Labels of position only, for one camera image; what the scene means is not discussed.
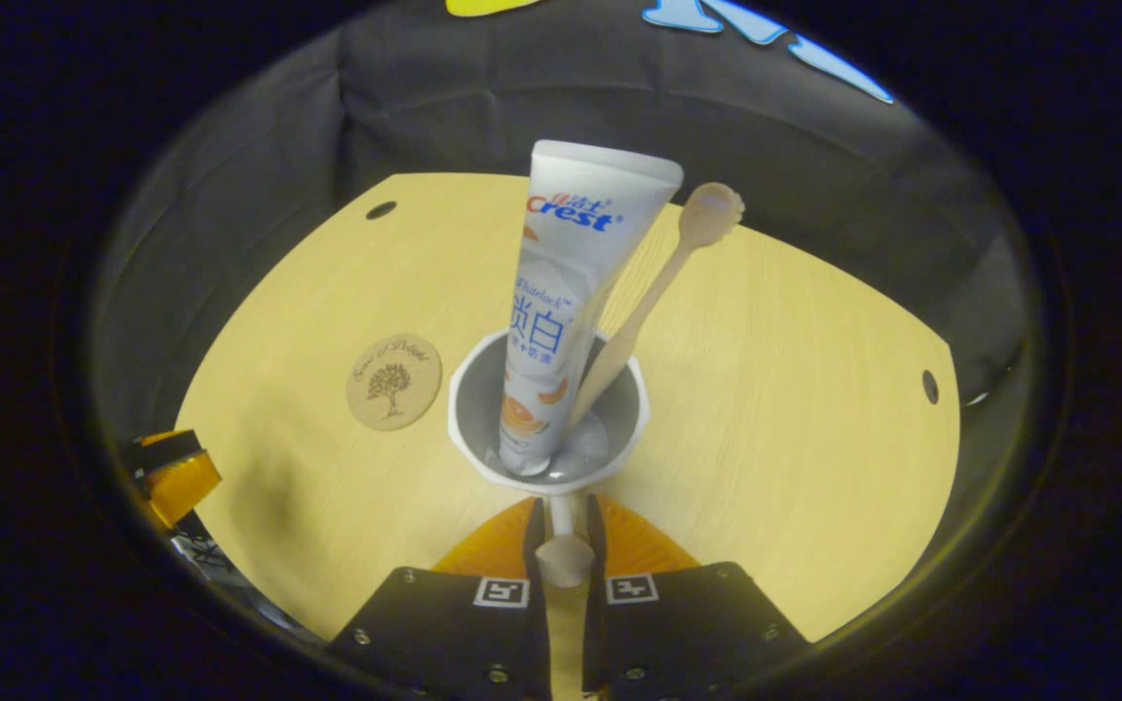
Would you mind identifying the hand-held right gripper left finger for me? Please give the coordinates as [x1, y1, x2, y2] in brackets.
[325, 497, 552, 701]

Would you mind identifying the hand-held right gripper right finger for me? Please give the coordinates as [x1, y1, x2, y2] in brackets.
[580, 492, 810, 697]

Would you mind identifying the white cup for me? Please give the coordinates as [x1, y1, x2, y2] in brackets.
[447, 328, 652, 590]

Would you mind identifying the round wooden coaster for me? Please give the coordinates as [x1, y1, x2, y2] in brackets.
[346, 333, 443, 432]

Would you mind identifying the beige toothbrush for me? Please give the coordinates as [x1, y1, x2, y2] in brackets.
[561, 182, 747, 439]

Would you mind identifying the white toothpaste tube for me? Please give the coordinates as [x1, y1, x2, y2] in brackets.
[498, 139, 686, 478]

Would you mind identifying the light wooden desktop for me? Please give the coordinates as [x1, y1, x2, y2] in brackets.
[174, 172, 961, 701]

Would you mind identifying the black backdrop cloth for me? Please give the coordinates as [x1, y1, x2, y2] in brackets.
[89, 0, 1039, 459]

